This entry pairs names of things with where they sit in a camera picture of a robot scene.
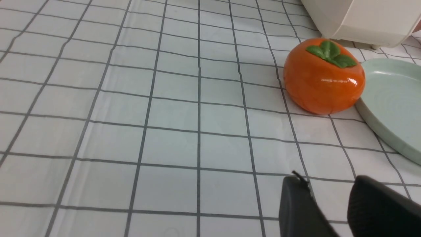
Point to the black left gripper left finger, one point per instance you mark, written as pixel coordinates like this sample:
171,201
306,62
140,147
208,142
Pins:
299,214

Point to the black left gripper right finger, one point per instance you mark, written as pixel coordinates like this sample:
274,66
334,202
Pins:
375,210

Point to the cream white toaster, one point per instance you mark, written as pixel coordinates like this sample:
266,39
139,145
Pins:
379,23

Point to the pale green plate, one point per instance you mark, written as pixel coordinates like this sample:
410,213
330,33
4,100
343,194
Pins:
391,104

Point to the orange persimmon toy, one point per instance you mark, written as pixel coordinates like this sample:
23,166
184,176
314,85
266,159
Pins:
323,77

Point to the white checkered tablecloth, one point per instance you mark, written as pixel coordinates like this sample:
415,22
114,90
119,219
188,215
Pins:
168,118

